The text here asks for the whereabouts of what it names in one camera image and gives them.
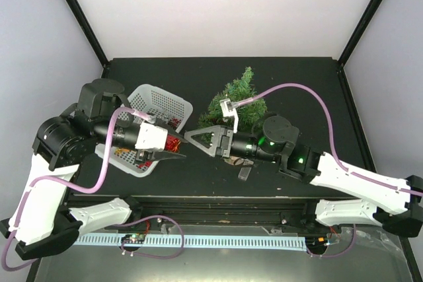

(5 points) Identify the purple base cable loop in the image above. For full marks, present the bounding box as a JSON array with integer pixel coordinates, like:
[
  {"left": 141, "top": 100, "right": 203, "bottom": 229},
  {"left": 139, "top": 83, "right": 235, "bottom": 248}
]
[{"left": 114, "top": 215, "right": 186, "bottom": 259}]

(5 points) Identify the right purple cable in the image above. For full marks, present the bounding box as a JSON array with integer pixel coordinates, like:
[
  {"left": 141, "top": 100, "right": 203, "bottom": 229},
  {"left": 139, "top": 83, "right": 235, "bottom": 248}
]
[{"left": 231, "top": 83, "right": 423, "bottom": 197}]

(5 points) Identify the red gift box ornament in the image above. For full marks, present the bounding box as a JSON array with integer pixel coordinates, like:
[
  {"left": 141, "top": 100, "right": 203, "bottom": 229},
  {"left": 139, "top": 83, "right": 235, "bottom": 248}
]
[{"left": 165, "top": 135, "right": 181, "bottom": 153}]

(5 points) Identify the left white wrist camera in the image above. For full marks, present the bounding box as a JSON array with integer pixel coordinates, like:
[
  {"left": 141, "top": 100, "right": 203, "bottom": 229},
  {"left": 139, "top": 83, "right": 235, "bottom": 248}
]
[{"left": 135, "top": 122, "right": 168, "bottom": 151}]

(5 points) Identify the white perforated plastic basket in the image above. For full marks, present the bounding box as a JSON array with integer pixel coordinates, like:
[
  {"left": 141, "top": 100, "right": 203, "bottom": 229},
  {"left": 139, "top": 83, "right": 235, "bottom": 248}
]
[{"left": 95, "top": 84, "right": 194, "bottom": 178}]

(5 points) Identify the small green christmas tree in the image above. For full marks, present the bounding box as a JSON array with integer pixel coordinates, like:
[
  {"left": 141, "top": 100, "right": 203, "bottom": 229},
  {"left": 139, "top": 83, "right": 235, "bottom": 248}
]
[{"left": 197, "top": 66, "right": 268, "bottom": 166}]

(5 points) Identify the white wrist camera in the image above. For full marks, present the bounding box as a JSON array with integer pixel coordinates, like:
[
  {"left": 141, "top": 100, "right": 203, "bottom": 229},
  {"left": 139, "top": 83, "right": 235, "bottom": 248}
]
[
  {"left": 219, "top": 98, "right": 239, "bottom": 133},
  {"left": 135, "top": 122, "right": 168, "bottom": 151}
]

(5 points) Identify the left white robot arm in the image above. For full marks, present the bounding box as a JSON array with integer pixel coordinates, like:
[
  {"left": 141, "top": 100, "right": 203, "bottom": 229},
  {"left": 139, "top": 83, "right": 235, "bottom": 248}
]
[{"left": 1, "top": 79, "right": 181, "bottom": 265}]

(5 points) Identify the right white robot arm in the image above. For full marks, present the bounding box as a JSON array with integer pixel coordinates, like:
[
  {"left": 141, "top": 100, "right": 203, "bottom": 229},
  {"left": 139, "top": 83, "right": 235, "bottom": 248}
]
[{"left": 184, "top": 113, "right": 422, "bottom": 238}]

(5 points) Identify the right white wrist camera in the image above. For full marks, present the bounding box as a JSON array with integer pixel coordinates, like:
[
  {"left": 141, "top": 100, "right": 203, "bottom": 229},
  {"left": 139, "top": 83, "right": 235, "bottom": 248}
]
[{"left": 219, "top": 98, "right": 239, "bottom": 133}]

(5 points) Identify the clear battery box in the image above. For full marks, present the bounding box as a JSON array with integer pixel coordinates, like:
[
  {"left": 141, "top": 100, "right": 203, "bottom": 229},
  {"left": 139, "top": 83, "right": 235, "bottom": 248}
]
[{"left": 238, "top": 166, "right": 252, "bottom": 182}]

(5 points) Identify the white slotted cable duct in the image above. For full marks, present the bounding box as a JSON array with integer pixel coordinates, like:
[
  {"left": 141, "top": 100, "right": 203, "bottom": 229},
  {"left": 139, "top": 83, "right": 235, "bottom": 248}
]
[{"left": 75, "top": 232, "right": 307, "bottom": 252}]

